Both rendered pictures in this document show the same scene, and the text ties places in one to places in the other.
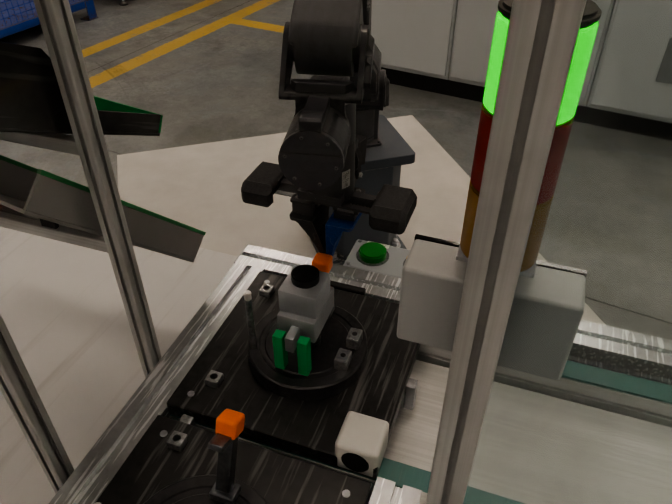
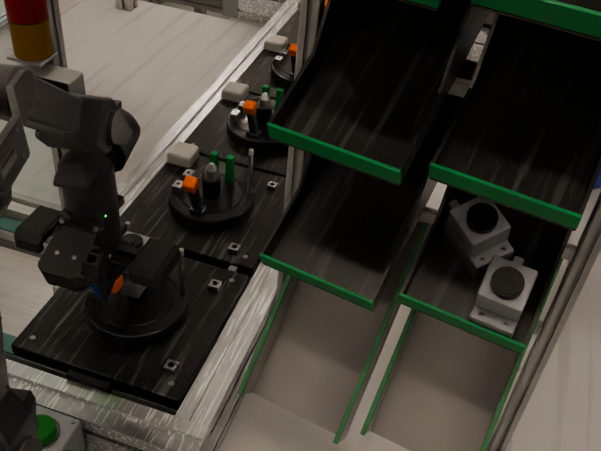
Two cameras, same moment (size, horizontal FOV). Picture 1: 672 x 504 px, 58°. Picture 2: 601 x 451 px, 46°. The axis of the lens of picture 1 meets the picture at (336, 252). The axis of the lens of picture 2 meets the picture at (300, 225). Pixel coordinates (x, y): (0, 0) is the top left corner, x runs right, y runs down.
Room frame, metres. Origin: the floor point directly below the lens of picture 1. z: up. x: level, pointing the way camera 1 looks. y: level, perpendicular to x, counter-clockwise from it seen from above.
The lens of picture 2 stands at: (1.18, 0.19, 1.71)
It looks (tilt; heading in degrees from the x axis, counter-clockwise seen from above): 40 degrees down; 175
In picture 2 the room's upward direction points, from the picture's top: 6 degrees clockwise
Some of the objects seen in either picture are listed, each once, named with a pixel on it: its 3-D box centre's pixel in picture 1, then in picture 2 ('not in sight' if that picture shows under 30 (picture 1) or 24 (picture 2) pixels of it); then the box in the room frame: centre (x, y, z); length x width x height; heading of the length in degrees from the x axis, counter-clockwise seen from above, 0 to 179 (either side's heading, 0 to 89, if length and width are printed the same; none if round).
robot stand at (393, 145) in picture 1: (354, 192); not in sight; (0.86, -0.03, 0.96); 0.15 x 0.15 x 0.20; 17
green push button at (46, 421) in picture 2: (372, 254); (38, 432); (0.69, -0.05, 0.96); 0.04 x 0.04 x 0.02
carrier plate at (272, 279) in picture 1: (308, 358); (138, 312); (0.49, 0.03, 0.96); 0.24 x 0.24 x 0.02; 70
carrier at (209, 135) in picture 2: not in sight; (264, 111); (0.02, 0.20, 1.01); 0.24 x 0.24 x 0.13; 70
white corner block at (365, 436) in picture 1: (361, 444); not in sight; (0.36, -0.03, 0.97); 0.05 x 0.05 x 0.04; 70
